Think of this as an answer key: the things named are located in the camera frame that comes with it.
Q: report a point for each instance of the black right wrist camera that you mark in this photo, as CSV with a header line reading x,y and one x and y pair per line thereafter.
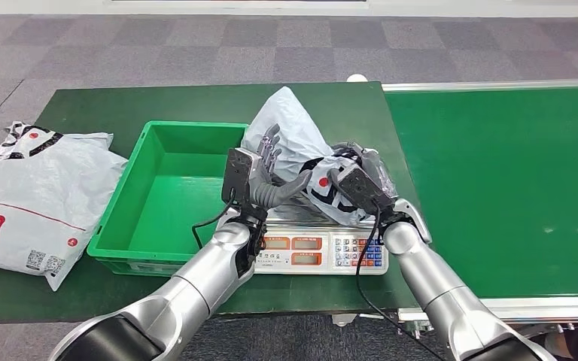
x,y
364,189

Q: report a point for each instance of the small grey parcel black print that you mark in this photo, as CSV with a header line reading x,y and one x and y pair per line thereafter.
x,y
289,129

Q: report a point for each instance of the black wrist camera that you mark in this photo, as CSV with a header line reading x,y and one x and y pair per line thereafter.
x,y
239,174
364,189

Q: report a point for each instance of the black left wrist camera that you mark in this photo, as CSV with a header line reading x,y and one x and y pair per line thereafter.
x,y
239,174

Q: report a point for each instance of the large grey bag red print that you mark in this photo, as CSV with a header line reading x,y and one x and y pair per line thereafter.
x,y
29,199

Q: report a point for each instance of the white table foot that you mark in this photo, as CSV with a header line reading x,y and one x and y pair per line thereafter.
x,y
344,320

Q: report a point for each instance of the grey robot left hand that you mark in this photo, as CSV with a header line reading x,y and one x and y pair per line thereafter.
x,y
264,192

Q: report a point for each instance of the flat grey bag black print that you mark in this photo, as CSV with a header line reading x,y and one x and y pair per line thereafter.
x,y
69,142

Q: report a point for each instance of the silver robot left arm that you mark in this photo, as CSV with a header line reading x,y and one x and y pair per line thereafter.
x,y
194,289

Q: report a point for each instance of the green plastic crate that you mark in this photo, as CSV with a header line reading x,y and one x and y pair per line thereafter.
x,y
169,199

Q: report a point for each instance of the dark green table board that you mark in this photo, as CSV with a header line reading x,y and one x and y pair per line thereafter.
x,y
169,102

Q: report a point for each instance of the white round knob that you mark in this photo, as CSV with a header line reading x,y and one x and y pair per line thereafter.
x,y
356,77

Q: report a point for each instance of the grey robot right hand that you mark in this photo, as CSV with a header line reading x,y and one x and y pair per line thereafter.
x,y
376,169

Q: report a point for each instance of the electronic scale with steel tray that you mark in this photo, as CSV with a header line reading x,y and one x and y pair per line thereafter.
x,y
319,249

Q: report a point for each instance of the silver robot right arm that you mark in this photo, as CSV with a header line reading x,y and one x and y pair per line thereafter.
x,y
438,289

